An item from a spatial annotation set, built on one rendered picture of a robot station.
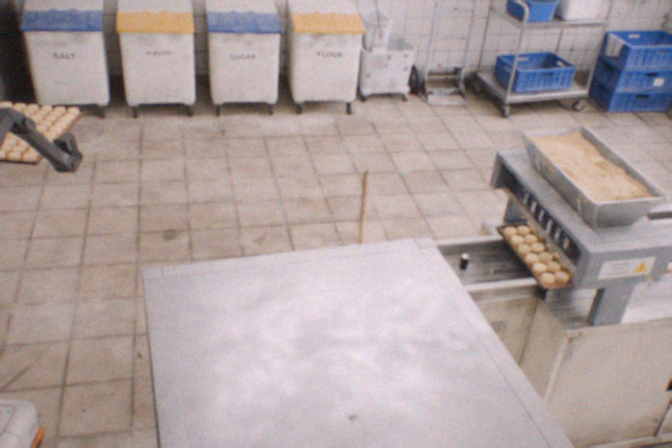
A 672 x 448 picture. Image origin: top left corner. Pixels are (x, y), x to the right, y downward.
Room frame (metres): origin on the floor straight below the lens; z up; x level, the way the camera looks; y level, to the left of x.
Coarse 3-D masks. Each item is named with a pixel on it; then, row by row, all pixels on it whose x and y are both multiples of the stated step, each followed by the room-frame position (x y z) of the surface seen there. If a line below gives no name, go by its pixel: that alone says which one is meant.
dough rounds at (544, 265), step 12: (504, 228) 2.49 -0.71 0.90; (516, 228) 2.50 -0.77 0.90; (528, 228) 2.48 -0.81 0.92; (516, 240) 2.38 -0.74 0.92; (528, 240) 2.39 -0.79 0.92; (540, 240) 2.41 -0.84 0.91; (528, 252) 2.31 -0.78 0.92; (540, 252) 2.32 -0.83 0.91; (528, 264) 2.25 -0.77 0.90; (540, 264) 2.23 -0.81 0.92; (552, 264) 2.23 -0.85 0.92; (564, 264) 2.24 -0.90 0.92; (540, 276) 2.17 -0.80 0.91; (552, 276) 2.16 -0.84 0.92; (564, 276) 2.16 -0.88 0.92
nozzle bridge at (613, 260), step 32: (512, 160) 2.56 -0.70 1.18; (512, 192) 2.54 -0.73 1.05; (544, 192) 2.33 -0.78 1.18; (544, 224) 2.31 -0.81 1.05; (576, 224) 2.12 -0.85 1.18; (640, 224) 2.16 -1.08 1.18; (576, 256) 2.12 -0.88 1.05; (608, 256) 1.97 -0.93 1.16; (640, 256) 2.01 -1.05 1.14; (608, 288) 1.99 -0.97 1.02; (608, 320) 2.00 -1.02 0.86
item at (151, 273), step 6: (144, 270) 0.86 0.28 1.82; (150, 270) 0.86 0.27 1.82; (156, 270) 0.86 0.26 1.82; (144, 276) 0.85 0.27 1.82; (150, 276) 0.85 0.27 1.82; (156, 276) 0.85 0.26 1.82; (144, 306) 0.84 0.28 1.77; (150, 366) 0.84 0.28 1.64; (150, 372) 0.84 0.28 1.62; (156, 420) 0.84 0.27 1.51; (156, 426) 0.84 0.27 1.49; (156, 432) 0.84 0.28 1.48; (156, 438) 0.84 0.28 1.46
